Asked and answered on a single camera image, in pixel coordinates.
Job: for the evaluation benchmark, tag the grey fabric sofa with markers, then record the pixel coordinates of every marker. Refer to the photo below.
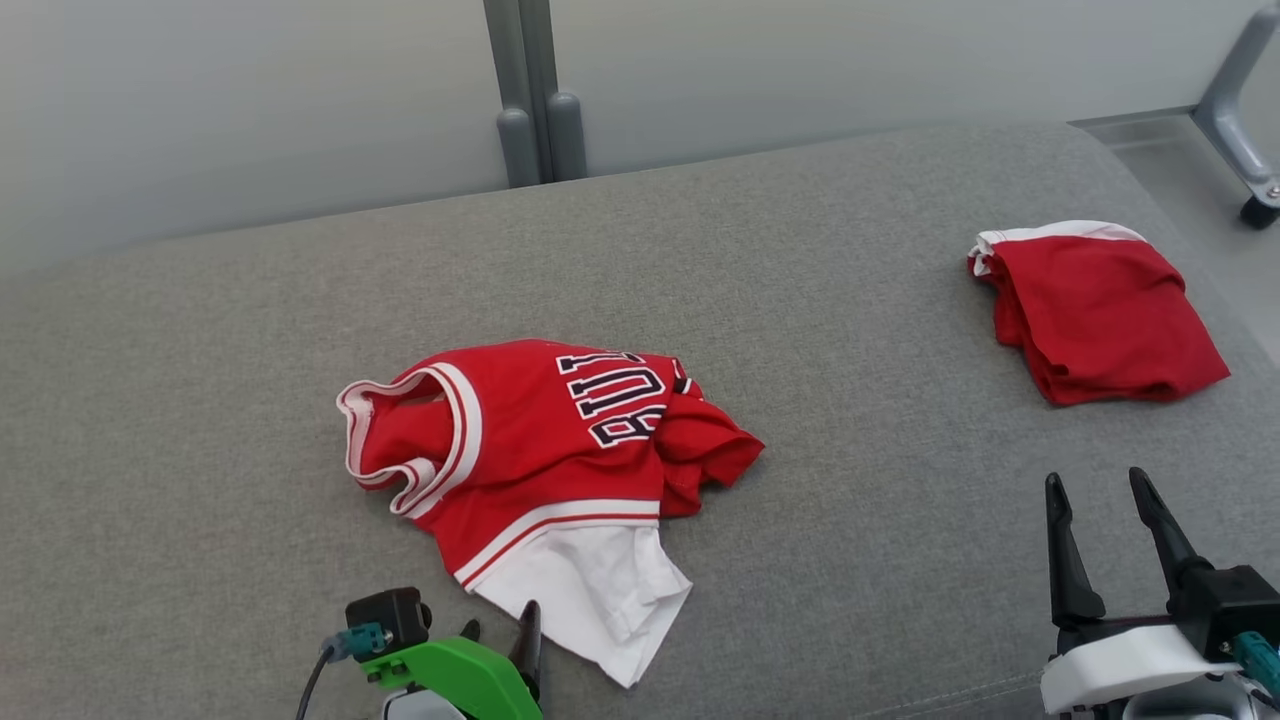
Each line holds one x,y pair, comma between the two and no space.
800,300

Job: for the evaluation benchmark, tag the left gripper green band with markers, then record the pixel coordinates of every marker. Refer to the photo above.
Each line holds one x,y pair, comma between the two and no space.
470,675

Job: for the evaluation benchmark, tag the red jersey with white sleeves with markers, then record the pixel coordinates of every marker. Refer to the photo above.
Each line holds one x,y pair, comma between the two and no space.
520,440

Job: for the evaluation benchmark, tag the red shorts with white band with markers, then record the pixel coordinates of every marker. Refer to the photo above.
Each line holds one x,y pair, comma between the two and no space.
1100,320

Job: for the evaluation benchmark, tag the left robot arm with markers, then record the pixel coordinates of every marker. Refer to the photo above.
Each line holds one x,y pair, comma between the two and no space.
415,708

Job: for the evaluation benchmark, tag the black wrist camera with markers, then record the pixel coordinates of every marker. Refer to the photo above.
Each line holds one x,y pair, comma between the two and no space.
1225,600
385,612

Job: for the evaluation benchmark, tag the grey metal leg with caster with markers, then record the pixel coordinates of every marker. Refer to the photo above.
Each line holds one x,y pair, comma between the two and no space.
1210,105

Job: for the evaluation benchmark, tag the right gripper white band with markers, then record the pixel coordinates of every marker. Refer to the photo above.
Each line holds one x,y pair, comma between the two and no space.
1120,665

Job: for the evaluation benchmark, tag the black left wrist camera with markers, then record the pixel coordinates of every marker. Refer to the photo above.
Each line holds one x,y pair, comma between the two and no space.
385,612

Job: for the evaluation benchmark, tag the grey partition base rail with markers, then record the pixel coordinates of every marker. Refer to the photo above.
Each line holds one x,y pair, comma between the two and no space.
1140,120

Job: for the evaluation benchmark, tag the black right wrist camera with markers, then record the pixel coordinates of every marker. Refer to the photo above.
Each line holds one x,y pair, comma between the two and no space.
1225,600

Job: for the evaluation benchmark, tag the grey partition post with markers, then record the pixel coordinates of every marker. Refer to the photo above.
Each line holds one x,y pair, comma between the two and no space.
565,140
515,150

